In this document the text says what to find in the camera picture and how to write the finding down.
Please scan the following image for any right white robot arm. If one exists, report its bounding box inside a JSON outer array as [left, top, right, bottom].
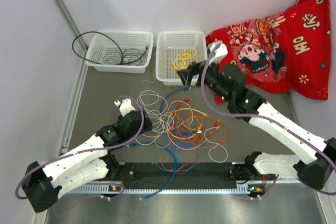
[[177, 62, 335, 193]]

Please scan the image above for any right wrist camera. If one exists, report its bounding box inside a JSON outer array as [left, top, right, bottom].
[[207, 40, 228, 64]]

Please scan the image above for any orange thin cable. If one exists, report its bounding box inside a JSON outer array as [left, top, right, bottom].
[[154, 100, 230, 176]]

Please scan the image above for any thin dark brown wire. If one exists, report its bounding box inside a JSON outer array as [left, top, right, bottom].
[[120, 48, 148, 66]]

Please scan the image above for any thin yellow wire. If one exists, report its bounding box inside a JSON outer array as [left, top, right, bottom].
[[173, 47, 197, 70], [141, 48, 169, 84]]

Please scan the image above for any right white plastic basket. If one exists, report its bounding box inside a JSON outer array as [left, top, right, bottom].
[[155, 30, 207, 86]]

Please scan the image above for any red ethernet cable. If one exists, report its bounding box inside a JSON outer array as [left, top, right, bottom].
[[167, 97, 221, 151]]

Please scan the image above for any white plastic basket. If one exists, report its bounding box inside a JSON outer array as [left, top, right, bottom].
[[85, 30, 154, 73], [155, 30, 207, 86]]

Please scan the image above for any white thin cable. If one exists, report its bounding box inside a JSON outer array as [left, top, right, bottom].
[[136, 90, 229, 163]]

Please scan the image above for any thin black wire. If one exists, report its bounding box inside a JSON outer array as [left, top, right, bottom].
[[89, 47, 121, 65]]

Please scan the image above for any red patterned pillow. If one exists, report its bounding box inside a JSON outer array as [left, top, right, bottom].
[[206, 0, 331, 100]]

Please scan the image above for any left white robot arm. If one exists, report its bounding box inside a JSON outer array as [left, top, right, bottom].
[[21, 111, 152, 213]]

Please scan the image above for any black cable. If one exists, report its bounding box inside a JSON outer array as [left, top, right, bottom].
[[72, 31, 149, 65]]

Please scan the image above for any left white plastic basket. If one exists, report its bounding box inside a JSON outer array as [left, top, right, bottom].
[[85, 30, 154, 73]]

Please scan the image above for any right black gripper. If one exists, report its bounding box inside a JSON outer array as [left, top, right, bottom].
[[177, 56, 231, 103]]

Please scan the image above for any white slotted cable duct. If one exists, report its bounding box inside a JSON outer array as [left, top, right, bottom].
[[52, 183, 263, 195]]

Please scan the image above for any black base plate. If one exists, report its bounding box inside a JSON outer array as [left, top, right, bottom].
[[106, 163, 246, 187]]

